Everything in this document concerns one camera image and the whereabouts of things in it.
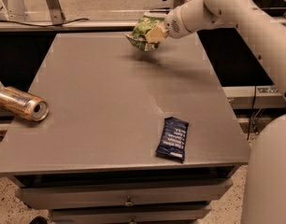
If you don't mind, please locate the upper grey drawer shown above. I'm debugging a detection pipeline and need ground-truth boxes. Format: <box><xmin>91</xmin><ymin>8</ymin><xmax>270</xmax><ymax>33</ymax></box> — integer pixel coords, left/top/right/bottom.
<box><xmin>16</xmin><ymin>178</ymin><xmax>233</xmax><ymax>210</ymax></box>

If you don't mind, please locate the grey drawer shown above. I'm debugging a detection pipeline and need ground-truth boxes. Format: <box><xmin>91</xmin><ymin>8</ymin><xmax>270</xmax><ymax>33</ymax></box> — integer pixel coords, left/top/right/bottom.
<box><xmin>16</xmin><ymin>178</ymin><xmax>233</xmax><ymax>210</ymax></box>
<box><xmin>50</xmin><ymin>204</ymin><xmax>210</xmax><ymax>224</ymax></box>

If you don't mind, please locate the metal guard rail frame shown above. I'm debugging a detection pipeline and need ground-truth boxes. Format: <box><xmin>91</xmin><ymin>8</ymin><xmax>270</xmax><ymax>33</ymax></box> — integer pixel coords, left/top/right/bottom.
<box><xmin>0</xmin><ymin>0</ymin><xmax>190</xmax><ymax>26</ymax></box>

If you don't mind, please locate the blue rxbar blueberry bar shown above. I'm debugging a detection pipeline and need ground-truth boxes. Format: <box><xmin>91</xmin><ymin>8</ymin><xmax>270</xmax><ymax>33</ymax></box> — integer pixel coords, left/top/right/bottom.
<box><xmin>156</xmin><ymin>117</ymin><xmax>189</xmax><ymax>161</ymax></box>

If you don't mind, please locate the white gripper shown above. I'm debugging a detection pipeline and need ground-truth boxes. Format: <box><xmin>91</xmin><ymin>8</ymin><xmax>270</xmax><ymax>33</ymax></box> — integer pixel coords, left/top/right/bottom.
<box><xmin>145</xmin><ymin>7</ymin><xmax>192</xmax><ymax>43</ymax></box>

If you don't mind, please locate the black cable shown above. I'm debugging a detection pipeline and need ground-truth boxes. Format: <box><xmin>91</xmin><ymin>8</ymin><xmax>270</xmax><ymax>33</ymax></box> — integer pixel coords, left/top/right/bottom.
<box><xmin>0</xmin><ymin>18</ymin><xmax>90</xmax><ymax>28</ymax></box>

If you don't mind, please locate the green jalapeno chip bag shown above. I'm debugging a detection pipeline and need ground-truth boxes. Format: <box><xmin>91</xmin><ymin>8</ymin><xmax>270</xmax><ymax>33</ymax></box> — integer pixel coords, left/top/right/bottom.
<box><xmin>125</xmin><ymin>15</ymin><xmax>164</xmax><ymax>51</ymax></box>

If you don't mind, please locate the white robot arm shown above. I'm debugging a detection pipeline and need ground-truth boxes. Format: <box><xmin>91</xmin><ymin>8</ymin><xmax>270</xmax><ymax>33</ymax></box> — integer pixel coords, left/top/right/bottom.
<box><xmin>146</xmin><ymin>0</ymin><xmax>286</xmax><ymax>224</ymax></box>

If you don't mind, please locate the gold beverage can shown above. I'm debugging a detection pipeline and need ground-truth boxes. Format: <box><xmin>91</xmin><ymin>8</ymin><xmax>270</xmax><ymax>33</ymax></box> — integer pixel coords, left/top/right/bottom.
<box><xmin>0</xmin><ymin>87</ymin><xmax>49</xmax><ymax>121</ymax></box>

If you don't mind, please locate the lower grey drawer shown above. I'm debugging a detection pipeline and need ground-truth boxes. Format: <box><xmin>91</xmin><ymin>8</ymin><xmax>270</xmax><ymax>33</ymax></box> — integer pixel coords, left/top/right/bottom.
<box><xmin>50</xmin><ymin>204</ymin><xmax>210</xmax><ymax>224</ymax></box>

